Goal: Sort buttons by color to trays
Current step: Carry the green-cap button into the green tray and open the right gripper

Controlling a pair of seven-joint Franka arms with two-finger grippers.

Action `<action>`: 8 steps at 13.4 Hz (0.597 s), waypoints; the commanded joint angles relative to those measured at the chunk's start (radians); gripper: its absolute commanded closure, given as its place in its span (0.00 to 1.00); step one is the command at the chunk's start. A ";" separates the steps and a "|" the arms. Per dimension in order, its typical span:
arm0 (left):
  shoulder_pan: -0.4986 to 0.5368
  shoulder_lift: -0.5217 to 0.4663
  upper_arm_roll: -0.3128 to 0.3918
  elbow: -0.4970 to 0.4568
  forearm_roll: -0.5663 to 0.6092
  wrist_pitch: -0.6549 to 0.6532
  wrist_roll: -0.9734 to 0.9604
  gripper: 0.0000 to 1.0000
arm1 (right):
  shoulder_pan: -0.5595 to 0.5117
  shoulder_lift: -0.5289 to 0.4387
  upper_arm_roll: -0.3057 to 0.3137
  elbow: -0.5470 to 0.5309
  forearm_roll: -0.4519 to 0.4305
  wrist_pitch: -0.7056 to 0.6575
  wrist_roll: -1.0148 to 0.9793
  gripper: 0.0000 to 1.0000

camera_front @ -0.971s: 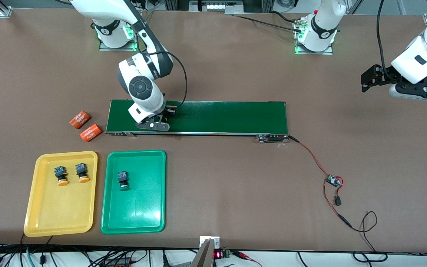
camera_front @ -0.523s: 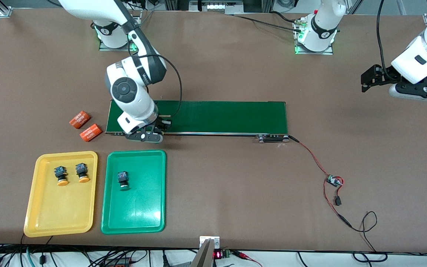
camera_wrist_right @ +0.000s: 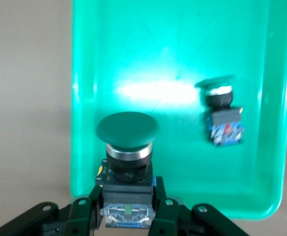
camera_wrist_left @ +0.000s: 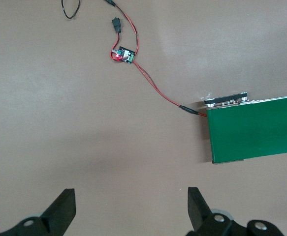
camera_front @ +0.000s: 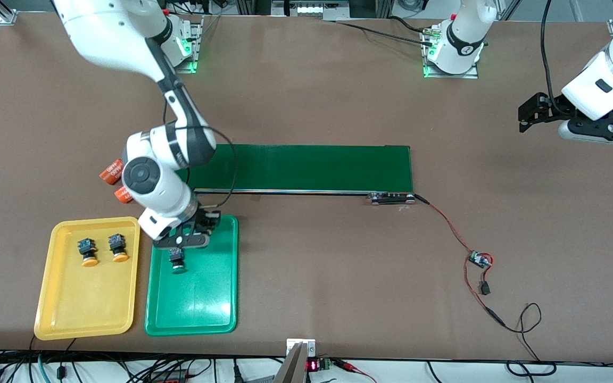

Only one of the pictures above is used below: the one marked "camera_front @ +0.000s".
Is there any yellow push button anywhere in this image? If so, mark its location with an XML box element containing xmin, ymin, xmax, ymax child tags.
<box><xmin>77</xmin><ymin>238</ymin><xmax>100</xmax><ymax>268</ymax></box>
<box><xmin>107</xmin><ymin>233</ymin><xmax>130</xmax><ymax>263</ymax></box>

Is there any green plastic tray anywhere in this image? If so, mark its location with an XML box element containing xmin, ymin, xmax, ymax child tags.
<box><xmin>144</xmin><ymin>214</ymin><xmax>239</xmax><ymax>337</ymax></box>

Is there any green conveyor belt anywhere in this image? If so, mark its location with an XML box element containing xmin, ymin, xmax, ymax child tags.
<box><xmin>177</xmin><ymin>142</ymin><xmax>416</xmax><ymax>206</ymax></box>

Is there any yellow plastic tray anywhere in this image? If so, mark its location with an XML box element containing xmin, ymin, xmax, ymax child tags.
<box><xmin>34</xmin><ymin>216</ymin><xmax>141</xmax><ymax>341</ymax></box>

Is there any red test lead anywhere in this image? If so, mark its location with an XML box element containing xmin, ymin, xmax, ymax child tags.
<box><xmin>332</xmin><ymin>359</ymin><xmax>377</xmax><ymax>383</ymax></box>

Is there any grey lit control box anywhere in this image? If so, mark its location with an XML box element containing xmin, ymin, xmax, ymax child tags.
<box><xmin>271</xmin><ymin>0</ymin><xmax>351</xmax><ymax>21</ymax></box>

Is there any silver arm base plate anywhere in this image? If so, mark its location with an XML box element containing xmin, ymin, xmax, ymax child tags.
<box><xmin>423</xmin><ymin>27</ymin><xmax>480</xmax><ymax>79</ymax></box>
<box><xmin>176</xmin><ymin>16</ymin><xmax>203</xmax><ymax>74</ymax></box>

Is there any red and black wire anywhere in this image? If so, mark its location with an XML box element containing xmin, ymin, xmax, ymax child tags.
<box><xmin>415</xmin><ymin>195</ymin><xmax>507</xmax><ymax>328</ymax></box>

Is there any grey metal camera mast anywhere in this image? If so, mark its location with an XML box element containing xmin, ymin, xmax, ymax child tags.
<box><xmin>272</xmin><ymin>338</ymin><xmax>317</xmax><ymax>383</ymax></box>

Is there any black base power cable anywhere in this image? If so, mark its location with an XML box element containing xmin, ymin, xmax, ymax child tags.
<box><xmin>333</xmin><ymin>16</ymin><xmax>435</xmax><ymax>46</ymax></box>

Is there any thin black cable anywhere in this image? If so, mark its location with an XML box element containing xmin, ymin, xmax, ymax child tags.
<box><xmin>501</xmin><ymin>302</ymin><xmax>557</xmax><ymax>376</ymax></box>

